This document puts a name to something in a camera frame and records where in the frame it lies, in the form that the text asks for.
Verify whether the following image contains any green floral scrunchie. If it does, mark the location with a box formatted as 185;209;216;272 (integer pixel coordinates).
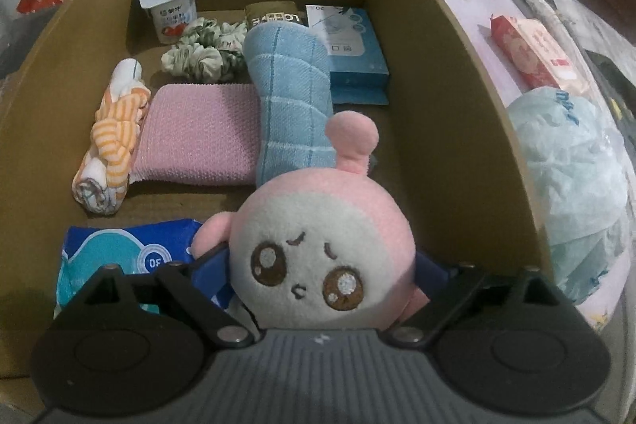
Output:
161;17;250;83

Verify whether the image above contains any orange striped towel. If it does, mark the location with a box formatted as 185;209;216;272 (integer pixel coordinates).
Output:
72;58;153;217

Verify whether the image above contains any blue tissue pack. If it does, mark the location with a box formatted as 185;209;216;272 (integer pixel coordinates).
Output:
54;217;240;314

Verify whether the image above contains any brown cardboard box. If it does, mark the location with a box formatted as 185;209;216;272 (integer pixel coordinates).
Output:
0;0;552;380

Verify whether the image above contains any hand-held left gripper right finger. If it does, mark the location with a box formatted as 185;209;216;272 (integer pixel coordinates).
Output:
386;250;563;348

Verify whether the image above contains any pink and white plush doll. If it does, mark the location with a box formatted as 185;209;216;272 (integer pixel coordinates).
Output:
191;111;431;329

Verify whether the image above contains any blue face mask box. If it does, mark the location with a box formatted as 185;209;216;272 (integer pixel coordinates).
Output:
303;4;391;106

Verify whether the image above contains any grey blanket with yellow prints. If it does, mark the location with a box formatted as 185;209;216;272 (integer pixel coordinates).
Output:
585;49;636;133

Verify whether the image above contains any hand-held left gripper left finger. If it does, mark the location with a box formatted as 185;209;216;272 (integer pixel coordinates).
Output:
82;250;257;348

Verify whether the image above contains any white yogurt cup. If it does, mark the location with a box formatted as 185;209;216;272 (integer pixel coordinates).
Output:
136;0;206;45

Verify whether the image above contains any red white snack packet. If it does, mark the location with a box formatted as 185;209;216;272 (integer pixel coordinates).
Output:
489;14;592;95

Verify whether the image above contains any white printed plastic bag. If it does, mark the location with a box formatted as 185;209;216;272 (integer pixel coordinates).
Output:
504;86;633;306

